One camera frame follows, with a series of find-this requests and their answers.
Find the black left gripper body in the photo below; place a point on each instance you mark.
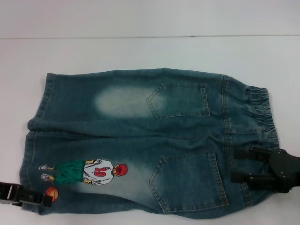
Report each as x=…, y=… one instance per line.
x=16, y=194

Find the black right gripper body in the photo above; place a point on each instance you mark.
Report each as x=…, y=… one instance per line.
x=283, y=170

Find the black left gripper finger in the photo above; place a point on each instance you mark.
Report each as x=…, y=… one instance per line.
x=32, y=198

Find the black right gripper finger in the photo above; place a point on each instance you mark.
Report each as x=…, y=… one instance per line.
x=253, y=154
x=257, y=181

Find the blue denim shorts with print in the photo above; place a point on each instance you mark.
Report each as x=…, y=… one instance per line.
x=164, y=140

